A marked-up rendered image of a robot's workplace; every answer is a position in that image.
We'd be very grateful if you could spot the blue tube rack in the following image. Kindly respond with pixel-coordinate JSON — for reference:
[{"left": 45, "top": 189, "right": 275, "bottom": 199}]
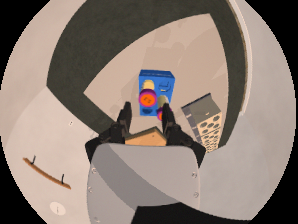
[{"left": 139, "top": 69, "right": 175, "bottom": 116}]

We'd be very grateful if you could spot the tube with purple cap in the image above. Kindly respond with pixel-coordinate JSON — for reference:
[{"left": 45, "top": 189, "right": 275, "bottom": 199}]
[{"left": 138, "top": 80, "right": 157, "bottom": 107}]

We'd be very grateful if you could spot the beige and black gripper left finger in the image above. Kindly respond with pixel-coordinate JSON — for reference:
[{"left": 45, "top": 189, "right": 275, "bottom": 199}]
[{"left": 85, "top": 101, "right": 132, "bottom": 164}]

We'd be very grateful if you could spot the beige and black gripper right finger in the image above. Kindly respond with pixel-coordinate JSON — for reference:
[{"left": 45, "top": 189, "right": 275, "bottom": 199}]
[{"left": 161, "top": 103, "right": 206, "bottom": 169}]

